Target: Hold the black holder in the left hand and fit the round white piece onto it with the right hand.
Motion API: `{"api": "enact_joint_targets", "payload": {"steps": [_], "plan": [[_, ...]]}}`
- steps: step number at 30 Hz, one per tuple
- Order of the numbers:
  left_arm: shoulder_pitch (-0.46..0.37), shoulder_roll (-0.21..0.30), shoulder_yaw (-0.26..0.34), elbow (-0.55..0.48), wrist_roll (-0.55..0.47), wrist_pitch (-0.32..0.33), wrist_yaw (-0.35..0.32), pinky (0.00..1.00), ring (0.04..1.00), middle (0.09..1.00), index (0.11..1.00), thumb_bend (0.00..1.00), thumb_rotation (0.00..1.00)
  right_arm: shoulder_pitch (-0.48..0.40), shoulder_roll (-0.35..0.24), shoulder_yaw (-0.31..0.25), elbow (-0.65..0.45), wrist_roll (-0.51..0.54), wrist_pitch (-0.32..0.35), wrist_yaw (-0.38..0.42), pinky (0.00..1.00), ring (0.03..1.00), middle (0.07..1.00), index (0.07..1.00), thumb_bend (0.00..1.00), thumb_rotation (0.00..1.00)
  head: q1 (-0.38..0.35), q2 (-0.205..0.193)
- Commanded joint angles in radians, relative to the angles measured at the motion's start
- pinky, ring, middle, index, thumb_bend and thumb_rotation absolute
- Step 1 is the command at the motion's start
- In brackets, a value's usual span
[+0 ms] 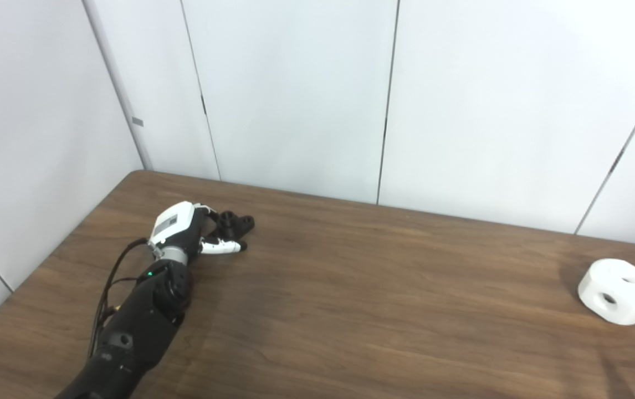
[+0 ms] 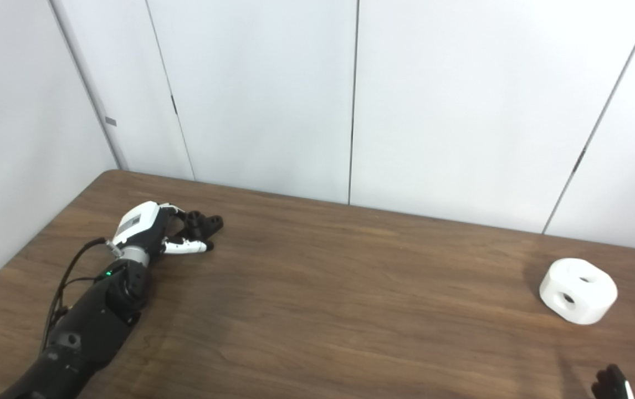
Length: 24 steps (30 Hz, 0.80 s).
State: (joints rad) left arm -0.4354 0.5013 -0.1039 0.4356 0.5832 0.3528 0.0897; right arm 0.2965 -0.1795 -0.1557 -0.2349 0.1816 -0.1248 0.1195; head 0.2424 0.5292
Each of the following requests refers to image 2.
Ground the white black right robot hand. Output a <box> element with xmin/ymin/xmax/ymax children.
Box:
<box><xmin>592</xmin><ymin>364</ymin><xmax>635</xmax><ymax>399</ymax></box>

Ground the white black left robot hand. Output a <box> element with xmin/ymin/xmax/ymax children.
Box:
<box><xmin>111</xmin><ymin>201</ymin><xmax>213</xmax><ymax>261</ymax></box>

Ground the black flanged holder part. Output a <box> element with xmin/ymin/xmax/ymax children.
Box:
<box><xmin>183</xmin><ymin>211</ymin><xmax>224</xmax><ymax>240</ymax></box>

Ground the white block with holes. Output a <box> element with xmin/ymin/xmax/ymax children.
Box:
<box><xmin>539</xmin><ymin>258</ymin><xmax>618</xmax><ymax>325</ymax></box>

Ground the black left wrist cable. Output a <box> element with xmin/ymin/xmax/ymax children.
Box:
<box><xmin>40</xmin><ymin>237</ymin><xmax>112</xmax><ymax>355</ymax></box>

